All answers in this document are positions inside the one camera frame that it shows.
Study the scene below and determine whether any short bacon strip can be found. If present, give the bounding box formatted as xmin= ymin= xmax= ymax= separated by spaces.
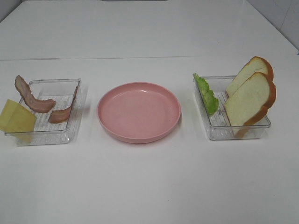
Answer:
xmin=48 ymin=86 xmax=78 ymax=124

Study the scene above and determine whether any bread slice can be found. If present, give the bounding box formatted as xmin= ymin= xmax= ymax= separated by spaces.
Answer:
xmin=224 ymin=72 xmax=276 ymax=126
xmin=226 ymin=56 xmax=274 ymax=97

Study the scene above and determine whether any green lettuce leaf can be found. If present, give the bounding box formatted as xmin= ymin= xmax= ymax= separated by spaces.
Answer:
xmin=193 ymin=73 xmax=219 ymax=116

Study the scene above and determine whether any yellow cheese slice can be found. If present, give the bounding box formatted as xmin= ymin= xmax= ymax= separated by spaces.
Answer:
xmin=0 ymin=99 xmax=36 ymax=133

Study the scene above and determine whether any long bacon strip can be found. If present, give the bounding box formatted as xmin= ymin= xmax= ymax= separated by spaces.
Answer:
xmin=14 ymin=75 xmax=56 ymax=113

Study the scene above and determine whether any pink round plate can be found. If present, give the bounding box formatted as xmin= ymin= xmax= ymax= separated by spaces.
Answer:
xmin=97 ymin=82 xmax=181 ymax=144

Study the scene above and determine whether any clear right plastic tray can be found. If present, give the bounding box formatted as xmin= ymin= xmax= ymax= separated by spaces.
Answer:
xmin=193 ymin=76 xmax=271 ymax=140

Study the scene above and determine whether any clear left plastic tray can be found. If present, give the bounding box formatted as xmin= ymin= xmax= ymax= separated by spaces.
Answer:
xmin=4 ymin=78 xmax=85 ymax=146

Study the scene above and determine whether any clear plastic tray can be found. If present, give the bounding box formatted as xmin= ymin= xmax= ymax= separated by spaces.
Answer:
xmin=4 ymin=78 xmax=85 ymax=146
xmin=193 ymin=76 xmax=271 ymax=140

